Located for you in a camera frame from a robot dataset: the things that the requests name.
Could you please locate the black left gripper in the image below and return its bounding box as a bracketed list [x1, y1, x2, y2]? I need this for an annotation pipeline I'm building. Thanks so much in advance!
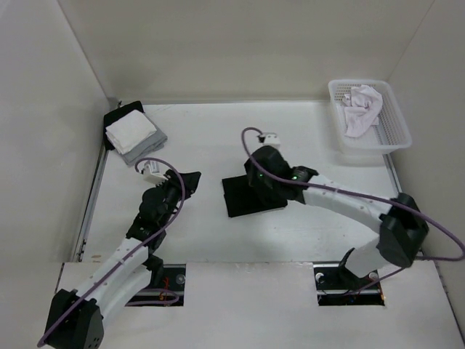
[156, 169, 200, 227]

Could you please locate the black tank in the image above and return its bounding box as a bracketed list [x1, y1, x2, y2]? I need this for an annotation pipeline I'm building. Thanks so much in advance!
[102, 101, 145, 151]
[222, 175, 288, 218]

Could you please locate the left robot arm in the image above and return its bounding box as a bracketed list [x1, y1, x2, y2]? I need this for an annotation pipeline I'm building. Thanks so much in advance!
[39, 169, 201, 348]

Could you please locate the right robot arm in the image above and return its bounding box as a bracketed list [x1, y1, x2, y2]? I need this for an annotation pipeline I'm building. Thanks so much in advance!
[244, 145, 429, 288]

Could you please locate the folded grey tank top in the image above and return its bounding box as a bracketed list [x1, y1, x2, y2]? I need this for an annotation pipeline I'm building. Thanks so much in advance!
[121, 127, 168, 167]

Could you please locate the folded white tank top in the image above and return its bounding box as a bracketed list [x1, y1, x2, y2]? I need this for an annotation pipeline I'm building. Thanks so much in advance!
[105, 111, 157, 155]

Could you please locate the folded black tank top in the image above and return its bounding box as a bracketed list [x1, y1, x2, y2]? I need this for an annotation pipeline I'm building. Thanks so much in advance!
[102, 101, 145, 151]

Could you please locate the crumpled white tank top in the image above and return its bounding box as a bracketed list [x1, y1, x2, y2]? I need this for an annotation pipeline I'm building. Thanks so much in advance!
[342, 84, 383, 138]

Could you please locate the white perforated plastic basket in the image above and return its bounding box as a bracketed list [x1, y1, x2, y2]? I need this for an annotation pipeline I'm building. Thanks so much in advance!
[328, 79, 412, 156]

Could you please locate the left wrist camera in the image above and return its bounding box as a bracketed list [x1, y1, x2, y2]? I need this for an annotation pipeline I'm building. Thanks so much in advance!
[142, 160, 168, 186]

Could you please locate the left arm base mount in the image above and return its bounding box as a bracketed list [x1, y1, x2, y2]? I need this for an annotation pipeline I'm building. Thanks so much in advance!
[126, 264, 187, 307]

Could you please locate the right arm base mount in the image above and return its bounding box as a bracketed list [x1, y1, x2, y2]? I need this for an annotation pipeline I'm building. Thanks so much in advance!
[313, 263, 385, 306]

